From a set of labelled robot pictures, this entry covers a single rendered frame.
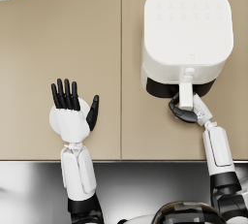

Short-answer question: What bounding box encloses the dark round robot body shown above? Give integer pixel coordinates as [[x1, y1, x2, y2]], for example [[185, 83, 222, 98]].
[[116, 201, 229, 224]]

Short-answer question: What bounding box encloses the pale air fryer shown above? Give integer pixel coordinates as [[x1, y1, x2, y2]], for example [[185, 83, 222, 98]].
[[139, 0, 234, 112]]

